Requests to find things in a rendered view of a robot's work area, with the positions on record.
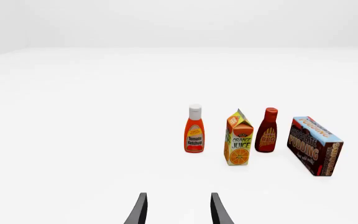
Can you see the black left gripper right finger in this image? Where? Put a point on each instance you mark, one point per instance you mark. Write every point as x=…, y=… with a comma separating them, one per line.
x=218, y=211

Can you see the orange juice carton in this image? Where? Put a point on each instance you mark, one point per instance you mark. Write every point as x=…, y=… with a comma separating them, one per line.
x=239, y=144

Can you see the tomato ketchup bottle white cap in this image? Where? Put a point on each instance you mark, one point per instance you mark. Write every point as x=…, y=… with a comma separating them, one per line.
x=194, y=135

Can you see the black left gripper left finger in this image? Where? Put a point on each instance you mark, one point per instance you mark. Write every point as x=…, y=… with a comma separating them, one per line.
x=139, y=211

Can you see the brown chocolate pudding box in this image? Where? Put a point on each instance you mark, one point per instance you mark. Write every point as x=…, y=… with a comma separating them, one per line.
x=312, y=147

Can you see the dark red BBQ sauce bottle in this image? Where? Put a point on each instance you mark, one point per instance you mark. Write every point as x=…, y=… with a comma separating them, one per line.
x=267, y=135

